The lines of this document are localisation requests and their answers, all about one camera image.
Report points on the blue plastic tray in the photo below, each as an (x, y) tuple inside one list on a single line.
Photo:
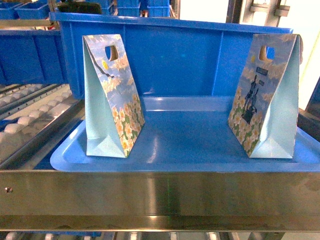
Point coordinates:
[(185, 134)]

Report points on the steel shelf front rail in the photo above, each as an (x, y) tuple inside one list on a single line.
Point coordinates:
[(159, 201)]

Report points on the flower gift bag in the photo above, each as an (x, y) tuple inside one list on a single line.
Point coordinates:
[(114, 114), (265, 108)]

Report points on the blue crate at left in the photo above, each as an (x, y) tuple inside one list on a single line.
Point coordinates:
[(32, 57)]

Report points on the large blue plastic crate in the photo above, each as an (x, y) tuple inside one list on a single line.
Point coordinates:
[(167, 56)]

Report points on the left roller conveyor track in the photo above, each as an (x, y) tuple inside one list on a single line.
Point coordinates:
[(30, 136)]

